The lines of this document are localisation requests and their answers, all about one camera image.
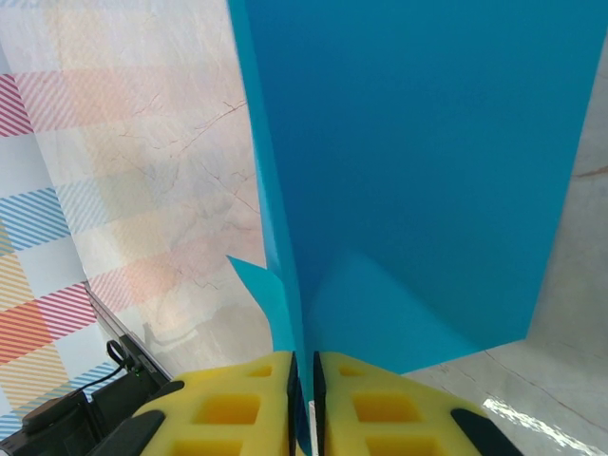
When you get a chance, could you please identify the thin black looped wire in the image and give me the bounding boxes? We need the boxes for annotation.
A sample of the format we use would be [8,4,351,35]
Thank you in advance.
[66,337,142,398]

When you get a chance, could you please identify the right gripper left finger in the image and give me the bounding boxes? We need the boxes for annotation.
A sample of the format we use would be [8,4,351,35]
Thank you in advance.
[93,350,301,456]

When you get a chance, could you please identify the blue paper sheet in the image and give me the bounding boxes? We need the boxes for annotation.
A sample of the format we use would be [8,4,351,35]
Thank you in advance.
[225,0,608,456]

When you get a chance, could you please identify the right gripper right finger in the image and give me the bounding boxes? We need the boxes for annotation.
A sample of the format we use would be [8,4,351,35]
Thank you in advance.
[312,351,522,456]

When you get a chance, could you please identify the long aluminium base rail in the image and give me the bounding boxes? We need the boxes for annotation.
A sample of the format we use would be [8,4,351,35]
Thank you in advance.
[79,278,175,384]

